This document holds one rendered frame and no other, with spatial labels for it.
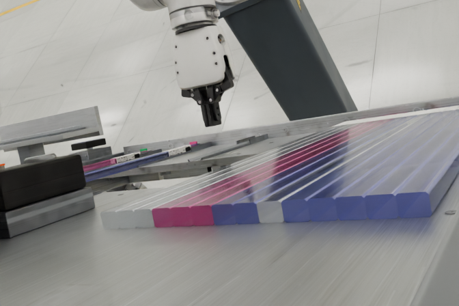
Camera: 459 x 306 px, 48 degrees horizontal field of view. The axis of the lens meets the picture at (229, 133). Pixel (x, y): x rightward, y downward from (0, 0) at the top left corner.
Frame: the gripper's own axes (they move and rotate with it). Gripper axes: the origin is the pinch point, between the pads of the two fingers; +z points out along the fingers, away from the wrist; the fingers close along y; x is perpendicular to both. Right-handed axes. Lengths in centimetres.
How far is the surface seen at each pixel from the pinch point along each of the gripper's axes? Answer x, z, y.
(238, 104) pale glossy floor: -107, -1, 56
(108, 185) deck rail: 9.0, 9.4, 19.1
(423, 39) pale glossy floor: -118, -12, -17
